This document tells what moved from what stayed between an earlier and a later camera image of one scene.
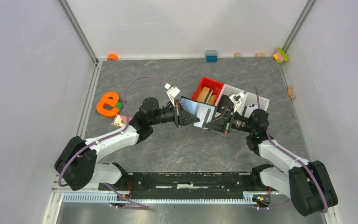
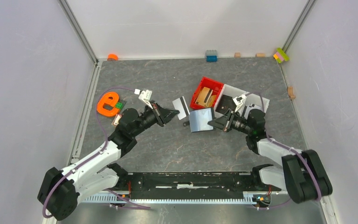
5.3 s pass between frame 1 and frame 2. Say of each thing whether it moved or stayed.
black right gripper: stayed
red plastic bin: stayed
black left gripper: moved
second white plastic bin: stayed
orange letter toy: stayed
